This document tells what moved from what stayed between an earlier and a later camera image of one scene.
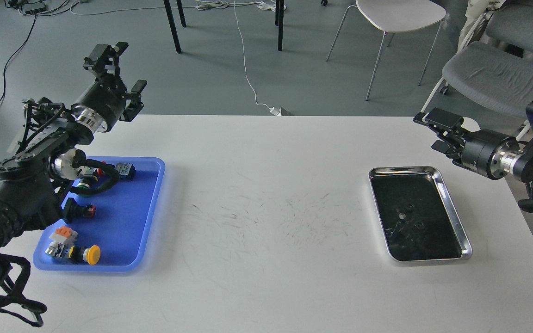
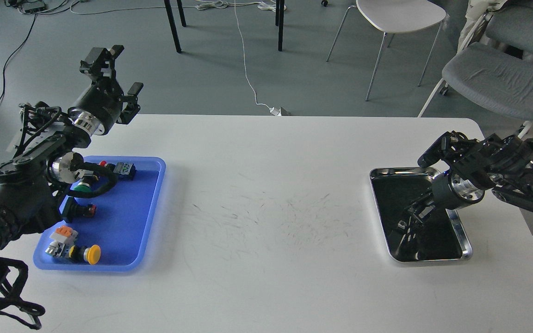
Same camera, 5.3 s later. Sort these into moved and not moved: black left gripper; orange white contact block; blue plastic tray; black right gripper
Moved: black right gripper
Not moved: blue plastic tray; orange white contact block; black left gripper
